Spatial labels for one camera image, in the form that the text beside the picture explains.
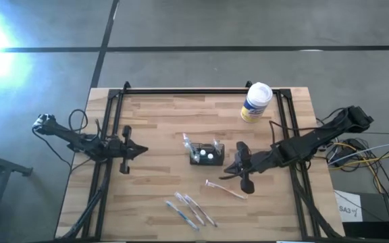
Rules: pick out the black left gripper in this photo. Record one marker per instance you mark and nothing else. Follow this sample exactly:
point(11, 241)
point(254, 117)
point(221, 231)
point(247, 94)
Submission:
point(125, 150)

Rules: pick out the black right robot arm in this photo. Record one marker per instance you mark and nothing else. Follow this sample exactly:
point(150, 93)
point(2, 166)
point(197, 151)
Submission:
point(309, 141)

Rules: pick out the black floor box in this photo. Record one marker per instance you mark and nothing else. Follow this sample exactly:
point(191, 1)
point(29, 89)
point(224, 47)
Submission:
point(377, 231)

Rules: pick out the purple toothbrush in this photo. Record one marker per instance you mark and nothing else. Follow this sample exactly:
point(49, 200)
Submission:
point(201, 211)
point(190, 209)

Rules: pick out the white SA3 sheet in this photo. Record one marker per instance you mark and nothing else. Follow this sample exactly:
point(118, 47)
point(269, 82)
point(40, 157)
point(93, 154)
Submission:
point(348, 206)

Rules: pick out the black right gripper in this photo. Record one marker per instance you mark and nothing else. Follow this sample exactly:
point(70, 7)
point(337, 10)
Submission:
point(258, 162)

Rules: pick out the black aluminium table frame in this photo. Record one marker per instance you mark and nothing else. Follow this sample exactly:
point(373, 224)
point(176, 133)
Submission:
point(194, 91)

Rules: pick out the blue toothbrush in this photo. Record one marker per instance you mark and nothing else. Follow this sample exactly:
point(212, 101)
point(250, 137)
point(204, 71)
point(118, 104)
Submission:
point(182, 216)
point(217, 146)
point(187, 141)

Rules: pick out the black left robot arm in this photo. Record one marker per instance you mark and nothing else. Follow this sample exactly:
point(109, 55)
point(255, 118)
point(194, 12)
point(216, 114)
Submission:
point(79, 145)

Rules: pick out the Lysol wipes canister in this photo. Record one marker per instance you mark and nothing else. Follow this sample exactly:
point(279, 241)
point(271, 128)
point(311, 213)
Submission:
point(257, 101)

